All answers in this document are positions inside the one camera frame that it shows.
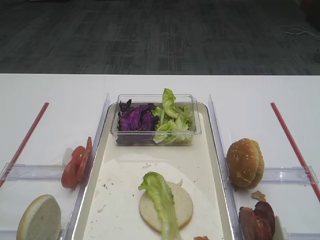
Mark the clear crossbar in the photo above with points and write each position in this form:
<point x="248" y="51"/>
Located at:
<point x="303" y="236"/>
<point x="31" y="172"/>
<point x="289" y="175"/>

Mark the lower right clear crossbar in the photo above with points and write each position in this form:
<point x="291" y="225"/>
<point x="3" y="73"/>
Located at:
<point x="303" y="236"/>

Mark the sesame bun tops right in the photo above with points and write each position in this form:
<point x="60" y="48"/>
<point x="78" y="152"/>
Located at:
<point x="245" y="163"/>

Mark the clear plastic salad box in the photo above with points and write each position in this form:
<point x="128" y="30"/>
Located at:
<point x="144" y="138"/>

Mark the orange food scrap on tray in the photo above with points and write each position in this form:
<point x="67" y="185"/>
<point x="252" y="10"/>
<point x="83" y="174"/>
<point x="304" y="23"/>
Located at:
<point x="201" y="238"/>

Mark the red rail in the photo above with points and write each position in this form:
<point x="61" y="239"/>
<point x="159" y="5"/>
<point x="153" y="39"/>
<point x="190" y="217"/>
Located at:
<point x="25" y="142"/>
<point x="297" y="151"/>

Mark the upright bun half left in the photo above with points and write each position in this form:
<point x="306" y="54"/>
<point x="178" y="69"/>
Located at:
<point x="41" y="220"/>

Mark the brown crumb near patties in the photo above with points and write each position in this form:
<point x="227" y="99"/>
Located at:
<point x="259" y="196"/>

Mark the clear long divider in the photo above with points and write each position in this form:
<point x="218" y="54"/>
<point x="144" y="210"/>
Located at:
<point x="96" y="142"/>
<point x="228" y="189"/>

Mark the tomato slices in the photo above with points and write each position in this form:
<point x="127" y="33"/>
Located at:
<point x="74" y="171"/>

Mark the bottom bun slice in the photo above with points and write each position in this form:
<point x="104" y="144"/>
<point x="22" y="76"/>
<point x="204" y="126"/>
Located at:
<point x="183" y="208"/>

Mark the upper left clear crossbar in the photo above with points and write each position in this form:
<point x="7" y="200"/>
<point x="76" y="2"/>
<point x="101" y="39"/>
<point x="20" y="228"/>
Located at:
<point x="31" y="172"/>

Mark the right red rail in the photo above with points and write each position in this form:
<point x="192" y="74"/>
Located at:
<point x="297" y="151"/>

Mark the cream metal tray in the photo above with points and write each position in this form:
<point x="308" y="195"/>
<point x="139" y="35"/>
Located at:
<point x="110" y="209"/>

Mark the green lettuce pile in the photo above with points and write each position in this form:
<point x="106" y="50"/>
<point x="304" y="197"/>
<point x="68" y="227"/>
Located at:
<point x="175" y="122"/>

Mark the right clear long divider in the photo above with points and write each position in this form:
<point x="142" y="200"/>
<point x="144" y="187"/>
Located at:
<point x="228" y="189"/>

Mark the left clear long divider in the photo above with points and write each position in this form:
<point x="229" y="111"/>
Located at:
<point x="96" y="142"/>

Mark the upper right clear crossbar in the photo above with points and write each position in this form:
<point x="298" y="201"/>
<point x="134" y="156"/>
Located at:
<point x="289" y="175"/>

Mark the white block behind tomato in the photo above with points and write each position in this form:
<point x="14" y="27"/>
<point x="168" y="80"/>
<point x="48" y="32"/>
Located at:
<point x="67" y="157"/>

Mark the purple cabbage leaves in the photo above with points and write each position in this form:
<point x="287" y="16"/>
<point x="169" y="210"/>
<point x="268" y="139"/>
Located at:
<point x="138" y="118"/>

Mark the left red rail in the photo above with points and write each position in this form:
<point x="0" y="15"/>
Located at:
<point x="25" y="142"/>

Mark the lettuce leaf on bun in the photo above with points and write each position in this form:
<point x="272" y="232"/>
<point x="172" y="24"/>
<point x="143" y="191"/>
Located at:
<point x="163" y="200"/>

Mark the white block behind patties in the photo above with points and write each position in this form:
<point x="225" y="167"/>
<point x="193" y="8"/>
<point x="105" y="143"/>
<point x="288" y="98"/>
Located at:
<point x="280" y="232"/>

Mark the remaining meat patty slices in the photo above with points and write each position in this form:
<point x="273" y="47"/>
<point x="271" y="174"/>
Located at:
<point x="257" y="223"/>

